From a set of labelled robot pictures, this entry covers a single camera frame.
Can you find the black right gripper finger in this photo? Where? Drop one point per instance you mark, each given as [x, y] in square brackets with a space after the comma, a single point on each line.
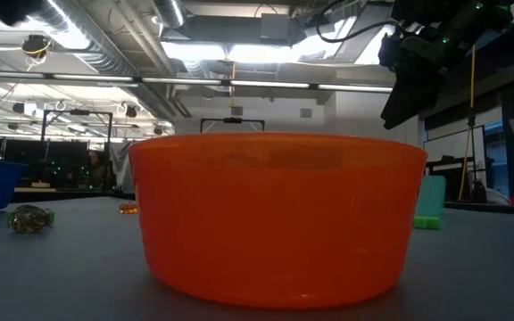
[411, 100]

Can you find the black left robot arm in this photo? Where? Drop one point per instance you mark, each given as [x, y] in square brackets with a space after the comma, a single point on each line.
[11, 9]

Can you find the teal rectangular plastic bin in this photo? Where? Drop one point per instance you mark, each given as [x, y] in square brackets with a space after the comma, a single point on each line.
[432, 196]

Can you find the long ceiling light bar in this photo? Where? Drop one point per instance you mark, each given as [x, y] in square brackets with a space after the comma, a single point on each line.
[266, 83]

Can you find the grey ceiling ventilation unit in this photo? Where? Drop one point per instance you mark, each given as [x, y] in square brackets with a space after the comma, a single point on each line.
[279, 29]

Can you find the orange round plastic bowl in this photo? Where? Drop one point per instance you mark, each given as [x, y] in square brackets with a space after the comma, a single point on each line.
[279, 223]

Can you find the person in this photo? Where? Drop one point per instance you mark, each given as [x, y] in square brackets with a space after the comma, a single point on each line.
[95, 169]

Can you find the dark plastic spider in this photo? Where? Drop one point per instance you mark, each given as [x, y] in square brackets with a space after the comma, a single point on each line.
[28, 218]

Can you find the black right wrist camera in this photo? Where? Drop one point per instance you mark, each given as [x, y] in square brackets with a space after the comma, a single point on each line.
[393, 49]

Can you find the square wall vent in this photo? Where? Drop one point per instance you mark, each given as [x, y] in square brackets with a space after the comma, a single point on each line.
[237, 110]
[305, 112]

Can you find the black background camera frame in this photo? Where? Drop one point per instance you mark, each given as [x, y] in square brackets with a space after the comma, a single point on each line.
[232, 120]

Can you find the silver round ventilation duct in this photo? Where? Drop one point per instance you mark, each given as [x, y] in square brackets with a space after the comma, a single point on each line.
[170, 13]

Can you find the black robot station frame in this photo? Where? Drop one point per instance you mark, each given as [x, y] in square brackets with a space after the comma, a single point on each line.
[80, 112]

